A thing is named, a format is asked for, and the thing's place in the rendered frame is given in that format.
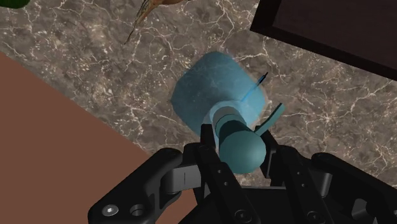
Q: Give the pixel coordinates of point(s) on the blue spray bottle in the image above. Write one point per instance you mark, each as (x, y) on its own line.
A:
(217, 102)

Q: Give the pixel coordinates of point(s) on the dark wooden furniture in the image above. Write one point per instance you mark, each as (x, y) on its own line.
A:
(335, 28)

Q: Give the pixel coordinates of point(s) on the green round object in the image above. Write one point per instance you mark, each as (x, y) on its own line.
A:
(14, 3)

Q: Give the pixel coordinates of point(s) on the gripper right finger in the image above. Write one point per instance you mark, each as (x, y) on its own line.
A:
(313, 183)

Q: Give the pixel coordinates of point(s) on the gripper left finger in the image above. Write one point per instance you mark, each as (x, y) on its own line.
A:
(161, 183)

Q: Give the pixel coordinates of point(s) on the brown feathered bird figure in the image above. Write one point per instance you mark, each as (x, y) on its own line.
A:
(145, 12)

